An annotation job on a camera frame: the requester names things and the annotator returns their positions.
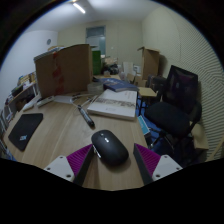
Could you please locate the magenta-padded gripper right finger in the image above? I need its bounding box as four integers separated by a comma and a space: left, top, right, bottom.
133, 143, 184, 186

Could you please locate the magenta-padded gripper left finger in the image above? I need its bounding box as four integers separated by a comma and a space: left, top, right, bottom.
43, 143, 95, 187

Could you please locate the black computer mouse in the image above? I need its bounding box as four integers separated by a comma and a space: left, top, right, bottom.
90, 129, 130, 167

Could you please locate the black mouse pad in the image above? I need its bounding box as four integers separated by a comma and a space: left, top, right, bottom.
7, 112, 44, 152

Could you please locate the teal booklet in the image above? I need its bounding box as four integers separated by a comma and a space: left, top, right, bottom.
137, 115, 152, 136

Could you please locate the black office chair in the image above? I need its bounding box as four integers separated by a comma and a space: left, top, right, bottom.
143, 64, 203, 158

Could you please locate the black marker pen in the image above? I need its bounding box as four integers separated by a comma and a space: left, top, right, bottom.
77, 104, 96, 128

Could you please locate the white remote control with buttons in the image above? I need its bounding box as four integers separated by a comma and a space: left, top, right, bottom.
35, 95, 56, 108

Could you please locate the white paper sheet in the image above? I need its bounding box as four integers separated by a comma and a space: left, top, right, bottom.
53, 94, 76, 105

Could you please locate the plain white remote control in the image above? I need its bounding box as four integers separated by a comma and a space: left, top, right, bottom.
22, 96, 40, 112

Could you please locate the large white book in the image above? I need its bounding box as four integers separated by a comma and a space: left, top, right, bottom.
86, 88, 139, 121

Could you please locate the small wooden stool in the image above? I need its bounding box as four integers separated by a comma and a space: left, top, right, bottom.
137, 86, 158, 108

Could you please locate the cluttered shelf unit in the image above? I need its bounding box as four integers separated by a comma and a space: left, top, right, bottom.
0, 71, 38, 134

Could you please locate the clear tape roll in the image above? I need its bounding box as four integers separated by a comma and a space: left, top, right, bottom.
86, 81, 104, 95

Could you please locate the blue book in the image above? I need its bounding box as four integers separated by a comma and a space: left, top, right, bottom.
99, 77, 140, 93

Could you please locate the large brown cardboard box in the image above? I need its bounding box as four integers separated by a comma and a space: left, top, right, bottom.
34, 43, 94, 99

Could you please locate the open tall cardboard box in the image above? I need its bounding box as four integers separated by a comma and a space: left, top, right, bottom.
137, 46, 161, 81

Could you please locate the green cabinet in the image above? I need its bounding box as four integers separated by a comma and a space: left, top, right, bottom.
91, 49, 102, 76

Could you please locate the grey-framed window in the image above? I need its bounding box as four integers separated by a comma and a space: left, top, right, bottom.
85, 25, 107, 56

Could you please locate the ceiling tube light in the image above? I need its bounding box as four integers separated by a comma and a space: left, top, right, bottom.
71, 1, 87, 15

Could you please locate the thin grey cable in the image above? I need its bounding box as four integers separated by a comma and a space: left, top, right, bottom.
70, 92, 98, 108

